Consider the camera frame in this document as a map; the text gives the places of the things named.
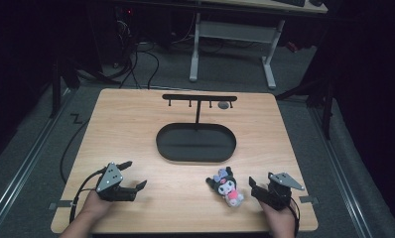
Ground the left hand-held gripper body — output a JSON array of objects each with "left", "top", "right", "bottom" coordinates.
[{"left": 95, "top": 161, "right": 137, "bottom": 202}]

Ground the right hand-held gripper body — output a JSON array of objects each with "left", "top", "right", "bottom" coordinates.
[{"left": 257, "top": 172, "right": 306, "bottom": 211}]

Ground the black and pink plush toy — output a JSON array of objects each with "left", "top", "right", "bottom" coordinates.
[{"left": 204, "top": 166, "right": 245, "bottom": 208}]

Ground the black hook rack with tray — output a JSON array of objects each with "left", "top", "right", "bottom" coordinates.
[{"left": 155, "top": 93, "right": 238, "bottom": 164}]

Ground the person's right hand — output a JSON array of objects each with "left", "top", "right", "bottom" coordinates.
[{"left": 259, "top": 199, "right": 297, "bottom": 232}]

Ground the person's left hand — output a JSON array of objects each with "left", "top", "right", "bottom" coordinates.
[{"left": 79, "top": 189, "right": 114, "bottom": 222}]

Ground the grey tape strip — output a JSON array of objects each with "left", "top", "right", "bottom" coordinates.
[
  {"left": 48, "top": 199, "right": 74, "bottom": 211},
  {"left": 298, "top": 195, "right": 320, "bottom": 205}
]

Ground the black metal stand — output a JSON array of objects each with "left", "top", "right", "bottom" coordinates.
[
  {"left": 49, "top": 58, "right": 82, "bottom": 119},
  {"left": 275, "top": 73, "right": 335, "bottom": 141}
]

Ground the black computer tower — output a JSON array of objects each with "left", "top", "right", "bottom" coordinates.
[{"left": 114, "top": 4, "right": 137, "bottom": 68}]

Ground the desk with white legs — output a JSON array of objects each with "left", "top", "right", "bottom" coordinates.
[{"left": 188, "top": 0, "right": 329, "bottom": 90}]

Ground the black keyboard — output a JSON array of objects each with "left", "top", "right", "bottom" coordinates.
[{"left": 272, "top": 0, "right": 307, "bottom": 8}]

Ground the right hand-held gripper black cable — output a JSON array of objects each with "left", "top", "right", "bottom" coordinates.
[{"left": 288, "top": 195, "right": 301, "bottom": 238}]

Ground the hand-held gripper black cable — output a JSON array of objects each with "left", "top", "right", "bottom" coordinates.
[
  {"left": 68, "top": 168, "right": 107, "bottom": 224},
  {"left": 288, "top": 195, "right": 301, "bottom": 238}
]

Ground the left hand-held gripper black cable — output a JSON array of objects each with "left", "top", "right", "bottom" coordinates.
[{"left": 68, "top": 168, "right": 107, "bottom": 224}]

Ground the black floor cable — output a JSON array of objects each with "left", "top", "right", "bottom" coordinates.
[{"left": 59, "top": 118, "right": 91, "bottom": 184}]

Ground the aluminium floor rail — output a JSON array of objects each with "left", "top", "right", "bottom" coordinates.
[
  {"left": 0, "top": 88, "right": 74, "bottom": 229},
  {"left": 309, "top": 107, "right": 374, "bottom": 238}
]

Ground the bundle of black floor cables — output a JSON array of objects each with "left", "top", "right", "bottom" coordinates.
[{"left": 100, "top": 41, "right": 161, "bottom": 90}]

